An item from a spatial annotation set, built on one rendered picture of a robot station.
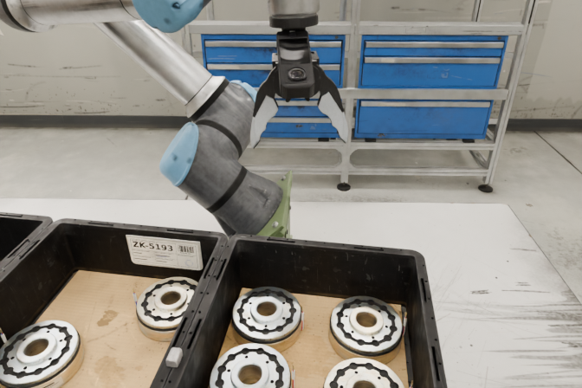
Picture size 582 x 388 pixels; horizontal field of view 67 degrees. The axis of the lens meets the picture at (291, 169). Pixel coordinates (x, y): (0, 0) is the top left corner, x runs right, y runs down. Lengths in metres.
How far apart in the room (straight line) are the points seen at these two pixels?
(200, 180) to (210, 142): 0.08
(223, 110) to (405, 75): 1.61
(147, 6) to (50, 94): 3.19
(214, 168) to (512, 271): 0.68
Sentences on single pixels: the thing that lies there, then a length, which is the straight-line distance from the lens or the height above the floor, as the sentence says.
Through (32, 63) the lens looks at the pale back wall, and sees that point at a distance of 3.73.
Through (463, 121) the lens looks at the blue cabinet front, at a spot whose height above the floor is 0.43.
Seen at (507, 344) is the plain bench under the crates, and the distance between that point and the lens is 0.94.
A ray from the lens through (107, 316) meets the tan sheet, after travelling 0.78.
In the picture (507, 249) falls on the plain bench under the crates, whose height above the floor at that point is 0.70.
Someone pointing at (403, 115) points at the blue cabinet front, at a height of 0.46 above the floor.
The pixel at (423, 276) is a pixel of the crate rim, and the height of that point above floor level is 0.93.
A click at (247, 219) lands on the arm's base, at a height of 0.86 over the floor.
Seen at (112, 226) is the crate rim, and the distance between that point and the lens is 0.78.
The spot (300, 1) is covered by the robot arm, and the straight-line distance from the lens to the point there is 0.64.
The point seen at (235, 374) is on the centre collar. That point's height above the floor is 0.87.
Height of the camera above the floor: 1.36
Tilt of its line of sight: 29 degrees down
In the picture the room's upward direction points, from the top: straight up
